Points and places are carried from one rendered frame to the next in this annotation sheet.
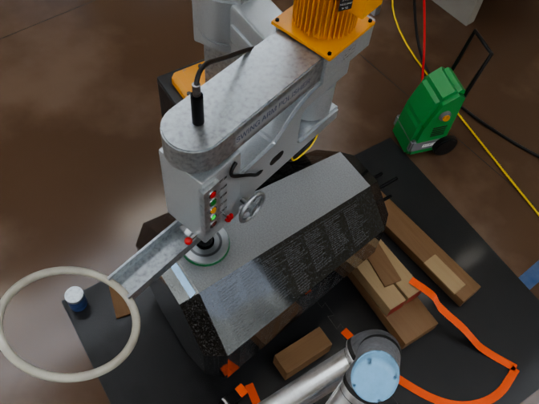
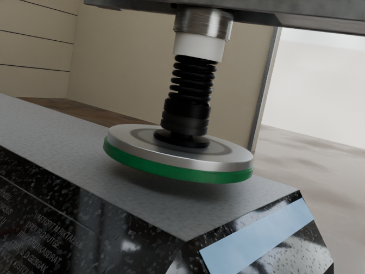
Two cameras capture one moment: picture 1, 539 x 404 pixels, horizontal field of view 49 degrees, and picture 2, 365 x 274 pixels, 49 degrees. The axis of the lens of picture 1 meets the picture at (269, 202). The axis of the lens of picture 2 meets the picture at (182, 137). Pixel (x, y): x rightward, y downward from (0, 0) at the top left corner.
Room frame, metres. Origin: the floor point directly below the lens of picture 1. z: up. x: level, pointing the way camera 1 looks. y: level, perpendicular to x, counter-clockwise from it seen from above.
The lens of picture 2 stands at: (1.42, 0.81, 0.99)
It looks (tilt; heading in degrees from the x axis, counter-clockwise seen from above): 10 degrees down; 253
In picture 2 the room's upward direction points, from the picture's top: 11 degrees clockwise
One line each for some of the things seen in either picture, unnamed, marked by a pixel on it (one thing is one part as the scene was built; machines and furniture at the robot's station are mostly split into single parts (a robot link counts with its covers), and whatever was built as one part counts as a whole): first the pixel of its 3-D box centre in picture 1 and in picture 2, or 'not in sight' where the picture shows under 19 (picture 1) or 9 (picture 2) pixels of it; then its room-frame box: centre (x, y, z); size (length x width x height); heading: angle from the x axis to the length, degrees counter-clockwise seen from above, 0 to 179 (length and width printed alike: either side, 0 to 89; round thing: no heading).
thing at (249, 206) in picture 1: (245, 202); not in sight; (1.28, 0.10, 1.20); 0.15 x 0.10 x 0.15; 144
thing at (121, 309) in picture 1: (120, 296); not in sight; (1.30, 0.78, 0.02); 0.25 x 0.10 x 0.01; 26
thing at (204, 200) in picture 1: (209, 207); not in sight; (1.13, 0.21, 1.38); 0.08 x 0.03 x 0.28; 144
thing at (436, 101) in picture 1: (438, 96); not in sight; (2.74, -1.00, 0.43); 0.35 x 0.35 x 0.87; 23
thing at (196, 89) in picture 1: (196, 103); not in sight; (1.25, 0.26, 1.78); 0.04 x 0.04 x 0.17
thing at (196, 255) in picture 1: (204, 242); (180, 144); (1.25, 0.26, 0.88); 0.21 x 0.21 x 0.01
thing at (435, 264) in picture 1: (444, 274); not in sight; (1.65, -1.08, 0.10); 0.25 x 0.10 x 0.01; 44
